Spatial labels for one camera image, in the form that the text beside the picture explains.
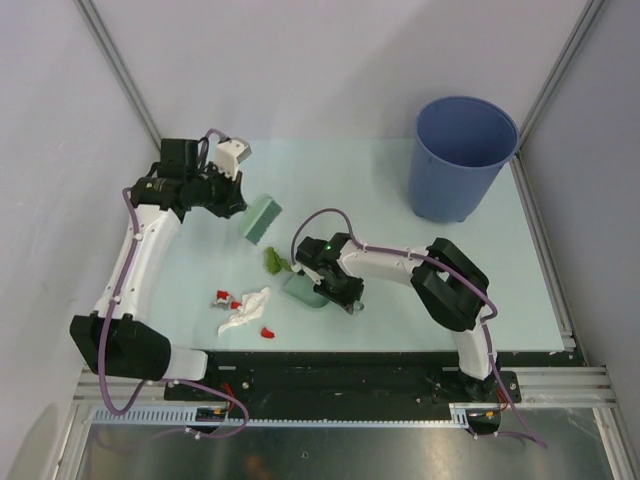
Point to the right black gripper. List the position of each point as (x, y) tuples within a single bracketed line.
[(348, 299)]

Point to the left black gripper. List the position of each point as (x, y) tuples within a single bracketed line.
[(232, 200)]

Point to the green plastic dustpan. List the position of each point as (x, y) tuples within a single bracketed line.
[(307, 295)]

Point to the green paper scrap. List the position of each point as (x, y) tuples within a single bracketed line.
[(275, 263)]

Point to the small green hand brush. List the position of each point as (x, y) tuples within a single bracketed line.
[(258, 217)]

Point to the white paper scrap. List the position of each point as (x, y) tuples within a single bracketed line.
[(253, 305)]

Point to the small red scrap bottom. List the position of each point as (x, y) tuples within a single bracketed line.
[(267, 333)]

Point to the red grey paper scrap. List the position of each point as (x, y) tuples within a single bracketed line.
[(225, 300)]

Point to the blue plastic waste bin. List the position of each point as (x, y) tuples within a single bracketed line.
[(460, 145)]

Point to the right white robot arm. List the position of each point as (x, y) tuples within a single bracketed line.
[(450, 286)]

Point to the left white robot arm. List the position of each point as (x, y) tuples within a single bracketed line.
[(117, 337)]

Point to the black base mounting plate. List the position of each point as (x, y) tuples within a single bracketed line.
[(345, 386)]

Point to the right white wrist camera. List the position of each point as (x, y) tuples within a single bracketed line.
[(302, 270)]

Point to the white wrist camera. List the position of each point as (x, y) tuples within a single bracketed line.
[(302, 270), (229, 155)]

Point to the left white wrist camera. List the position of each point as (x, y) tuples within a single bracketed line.
[(229, 155)]

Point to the left aluminium frame post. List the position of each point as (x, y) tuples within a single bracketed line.
[(99, 30)]

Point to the aluminium frame post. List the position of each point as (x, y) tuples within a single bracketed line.
[(99, 30), (581, 30)]

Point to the grey slotted cable duct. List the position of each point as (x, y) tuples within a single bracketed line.
[(193, 416)]

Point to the right aluminium frame post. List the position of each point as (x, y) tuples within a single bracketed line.
[(581, 30)]

